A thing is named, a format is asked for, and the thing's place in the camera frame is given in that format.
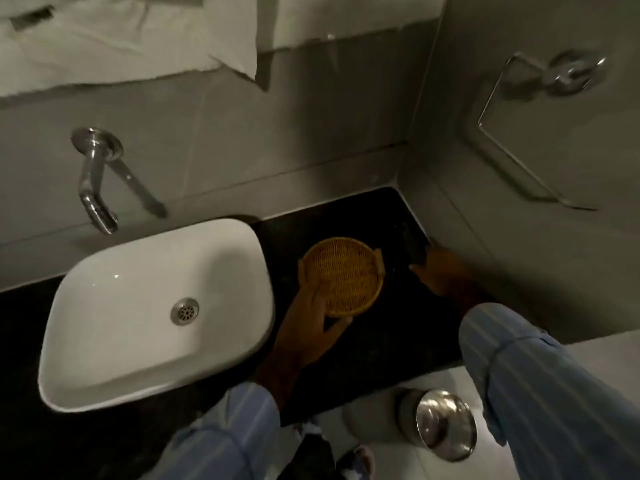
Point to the person's right hand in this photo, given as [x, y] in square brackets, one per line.
[447, 274]

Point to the person's left hand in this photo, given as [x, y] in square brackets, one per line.
[302, 334]

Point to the person's right fingers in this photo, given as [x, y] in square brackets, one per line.
[426, 267]

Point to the person's left thumb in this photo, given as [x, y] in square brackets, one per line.
[338, 330]

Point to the round woven basket tray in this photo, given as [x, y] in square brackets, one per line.
[345, 272]

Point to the person's left forearm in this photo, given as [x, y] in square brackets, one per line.
[235, 434]

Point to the person's right forearm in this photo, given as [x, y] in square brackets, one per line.
[545, 394]

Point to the person's shoe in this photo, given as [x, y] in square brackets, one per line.
[359, 463]

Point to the steel trash bin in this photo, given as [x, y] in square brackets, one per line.
[442, 424]

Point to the chrome sink drain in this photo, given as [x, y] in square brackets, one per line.
[184, 311]

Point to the white ceramic sink basin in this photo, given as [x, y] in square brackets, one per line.
[125, 314]

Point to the chrome wall faucet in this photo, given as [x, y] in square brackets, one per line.
[93, 169]

